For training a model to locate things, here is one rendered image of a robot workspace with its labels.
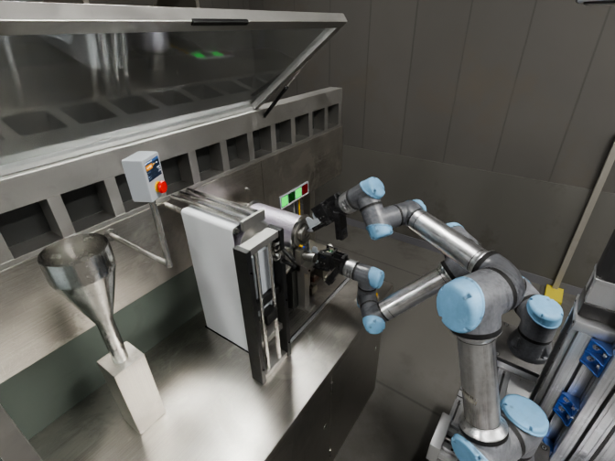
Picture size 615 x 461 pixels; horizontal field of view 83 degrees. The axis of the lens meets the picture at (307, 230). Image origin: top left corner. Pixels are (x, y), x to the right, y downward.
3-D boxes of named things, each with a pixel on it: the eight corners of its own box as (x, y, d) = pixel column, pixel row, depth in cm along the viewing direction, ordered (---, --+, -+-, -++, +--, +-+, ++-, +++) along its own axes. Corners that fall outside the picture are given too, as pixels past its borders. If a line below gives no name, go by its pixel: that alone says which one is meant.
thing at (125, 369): (137, 447, 101) (65, 297, 73) (112, 421, 108) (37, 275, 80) (178, 410, 111) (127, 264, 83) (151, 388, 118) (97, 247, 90)
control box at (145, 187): (159, 203, 79) (148, 161, 74) (132, 202, 80) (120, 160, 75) (174, 190, 85) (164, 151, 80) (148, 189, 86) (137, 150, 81)
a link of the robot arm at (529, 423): (546, 446, 98) (563, 417, 91) (514, 470, 93) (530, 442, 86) (508, 410, 107) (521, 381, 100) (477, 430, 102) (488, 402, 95)
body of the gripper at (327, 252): (326, 243, 147) (350, 252, 141) (326, 260, 151) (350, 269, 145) (316, 251, 141) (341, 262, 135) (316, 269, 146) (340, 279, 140)
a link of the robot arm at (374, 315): (500, 273, 114) (374, 342, 128) (484, 255, 123) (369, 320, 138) (485, 251, 109) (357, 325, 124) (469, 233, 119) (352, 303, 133)
